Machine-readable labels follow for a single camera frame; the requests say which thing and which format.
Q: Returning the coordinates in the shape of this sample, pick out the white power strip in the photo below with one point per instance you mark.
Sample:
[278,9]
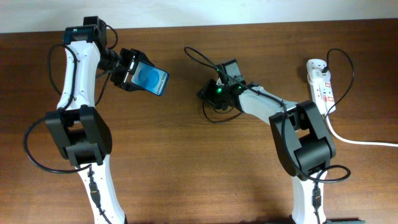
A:
[322,95]

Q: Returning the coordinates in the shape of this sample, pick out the blue Galaxy smartphone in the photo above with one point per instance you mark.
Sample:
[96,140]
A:
[150,78]

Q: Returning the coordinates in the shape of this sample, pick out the white USB charger adapter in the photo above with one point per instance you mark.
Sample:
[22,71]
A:
[315,71]

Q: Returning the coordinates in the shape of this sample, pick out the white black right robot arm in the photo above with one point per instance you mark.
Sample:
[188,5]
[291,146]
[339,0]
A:
[303,143]

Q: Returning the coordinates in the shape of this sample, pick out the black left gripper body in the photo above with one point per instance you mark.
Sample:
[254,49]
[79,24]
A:
[129,60]

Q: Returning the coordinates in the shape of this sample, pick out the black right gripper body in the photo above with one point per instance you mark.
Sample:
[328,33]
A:
[209,94]

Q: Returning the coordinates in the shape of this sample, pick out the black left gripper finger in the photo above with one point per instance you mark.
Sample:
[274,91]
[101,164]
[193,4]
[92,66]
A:
[128,86]
[141,57]

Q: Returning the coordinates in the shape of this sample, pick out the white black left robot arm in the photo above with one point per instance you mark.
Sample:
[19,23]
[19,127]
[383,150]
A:
[78,130]

